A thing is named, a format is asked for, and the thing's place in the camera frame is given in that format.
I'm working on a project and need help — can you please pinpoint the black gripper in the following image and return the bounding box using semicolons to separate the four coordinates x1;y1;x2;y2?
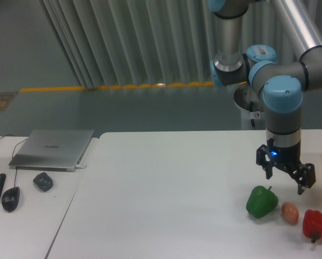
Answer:
256;138;316;195

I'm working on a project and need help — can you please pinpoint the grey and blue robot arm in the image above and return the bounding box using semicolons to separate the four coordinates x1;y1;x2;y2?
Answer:
207;1;322;194

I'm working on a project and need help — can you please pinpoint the green bell pepper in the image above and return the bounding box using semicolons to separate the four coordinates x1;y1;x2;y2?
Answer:
245;186;279;219

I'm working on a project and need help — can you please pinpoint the brown egg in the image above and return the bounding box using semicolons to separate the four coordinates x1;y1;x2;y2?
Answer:
281;202;299;224

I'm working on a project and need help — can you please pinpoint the red bell pepper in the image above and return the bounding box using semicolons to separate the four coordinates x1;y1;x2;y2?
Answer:
302;209;322;243

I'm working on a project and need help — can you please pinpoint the silver closed laptop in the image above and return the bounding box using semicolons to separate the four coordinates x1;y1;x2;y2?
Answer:
9;129;94;172

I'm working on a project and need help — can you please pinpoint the small black case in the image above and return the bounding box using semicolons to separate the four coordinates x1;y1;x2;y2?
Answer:
33;172;53;192

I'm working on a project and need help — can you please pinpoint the black computer mouse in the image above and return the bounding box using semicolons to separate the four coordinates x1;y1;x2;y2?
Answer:
2;187;20;213

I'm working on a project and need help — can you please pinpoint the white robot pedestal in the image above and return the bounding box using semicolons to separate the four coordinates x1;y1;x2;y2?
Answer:
233;83;265;130

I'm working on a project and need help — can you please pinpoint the black pedestal cable with tag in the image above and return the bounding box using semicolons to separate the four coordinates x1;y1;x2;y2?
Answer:
249;101;260;128

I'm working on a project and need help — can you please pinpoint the black mouse cable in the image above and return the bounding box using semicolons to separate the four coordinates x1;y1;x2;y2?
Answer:
11;139;29;187

